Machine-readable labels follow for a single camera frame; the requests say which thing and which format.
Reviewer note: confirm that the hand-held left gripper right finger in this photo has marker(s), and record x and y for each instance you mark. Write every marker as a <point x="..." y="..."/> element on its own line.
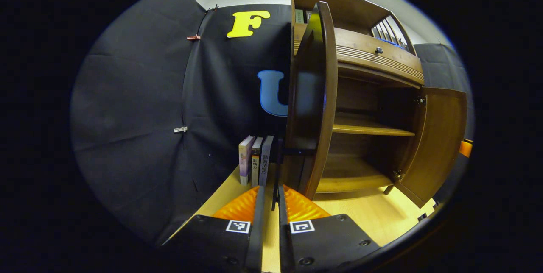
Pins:
<point x="285" y="230"/>

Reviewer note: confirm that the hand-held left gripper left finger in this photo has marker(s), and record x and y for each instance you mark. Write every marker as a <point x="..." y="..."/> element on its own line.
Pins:
<point x="256" y="230"/>

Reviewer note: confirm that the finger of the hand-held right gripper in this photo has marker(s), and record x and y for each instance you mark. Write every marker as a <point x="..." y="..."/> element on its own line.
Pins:
<point x="466" y="148"/>

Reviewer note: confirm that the wooden cabinet door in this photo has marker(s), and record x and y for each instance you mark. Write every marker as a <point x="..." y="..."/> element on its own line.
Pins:
<point x="437" y="141"/>
<point x="314" y="95"/>

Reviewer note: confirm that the wooden double-door shoe cabinet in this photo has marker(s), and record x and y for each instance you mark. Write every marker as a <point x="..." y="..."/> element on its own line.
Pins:
<point x="360" y="18"/>

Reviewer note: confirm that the wooden inner cabinet shelf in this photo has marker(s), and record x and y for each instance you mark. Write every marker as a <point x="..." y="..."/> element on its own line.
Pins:
<point x="365" y="128"/>

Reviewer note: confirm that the wooden cabinet drawer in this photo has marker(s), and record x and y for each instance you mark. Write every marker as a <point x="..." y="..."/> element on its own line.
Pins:
<point x="398" y="59"/>

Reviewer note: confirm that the dark book with orange spine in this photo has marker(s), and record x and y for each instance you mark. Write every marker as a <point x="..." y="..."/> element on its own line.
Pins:
<point x="256" y="165"/>

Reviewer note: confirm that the grey book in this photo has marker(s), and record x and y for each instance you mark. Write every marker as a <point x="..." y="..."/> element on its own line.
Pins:
<point x="266" y="158"/>

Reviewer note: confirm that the white and purple book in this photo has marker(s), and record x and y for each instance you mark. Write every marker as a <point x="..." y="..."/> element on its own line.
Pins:
<point x="245" y="158"/>

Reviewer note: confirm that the white clip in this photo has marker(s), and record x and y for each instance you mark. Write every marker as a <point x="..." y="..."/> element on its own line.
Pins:
<point x="180" y="129"/>

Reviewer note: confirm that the blue cloth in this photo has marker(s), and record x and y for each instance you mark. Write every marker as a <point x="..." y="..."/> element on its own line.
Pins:
<point x="392" y="41"/>

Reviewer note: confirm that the black backdrop cloth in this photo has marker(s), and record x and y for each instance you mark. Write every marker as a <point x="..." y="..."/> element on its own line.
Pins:
<point x="135" y="107"/>

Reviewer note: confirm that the red clip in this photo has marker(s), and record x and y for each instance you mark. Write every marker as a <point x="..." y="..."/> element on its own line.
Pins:
<point x="193" y="37"/>

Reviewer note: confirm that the dark brown book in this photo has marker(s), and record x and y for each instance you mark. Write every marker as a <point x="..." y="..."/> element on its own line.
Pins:
<point x="308" y="15"/>

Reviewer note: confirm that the green book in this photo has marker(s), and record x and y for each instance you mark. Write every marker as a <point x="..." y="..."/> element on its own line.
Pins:
<point x="299" y="16"/>

